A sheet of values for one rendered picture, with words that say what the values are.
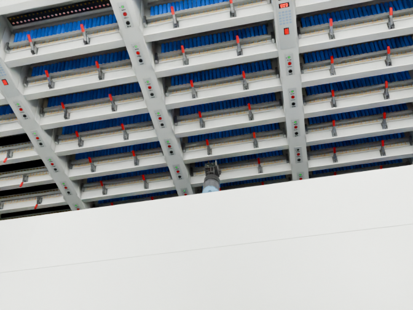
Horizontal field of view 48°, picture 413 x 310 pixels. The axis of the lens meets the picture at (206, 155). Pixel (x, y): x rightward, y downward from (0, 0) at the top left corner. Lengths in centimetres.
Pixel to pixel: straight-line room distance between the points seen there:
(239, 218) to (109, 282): 26
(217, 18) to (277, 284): 158
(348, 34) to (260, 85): 48
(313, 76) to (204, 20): 61
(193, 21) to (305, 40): 53
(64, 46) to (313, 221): 174
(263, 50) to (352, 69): 46
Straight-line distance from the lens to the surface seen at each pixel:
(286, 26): 221
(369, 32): 233
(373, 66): 244
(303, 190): 91
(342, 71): 241
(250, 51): 227
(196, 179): 279
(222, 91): 238
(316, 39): 229
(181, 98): 241
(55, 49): 237
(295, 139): 259
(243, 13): 218
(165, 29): 221
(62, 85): 248
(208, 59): 228
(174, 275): 84
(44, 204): 309
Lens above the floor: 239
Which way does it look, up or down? 40 degrees down
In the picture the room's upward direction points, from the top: 15 degrees counter-clockwise
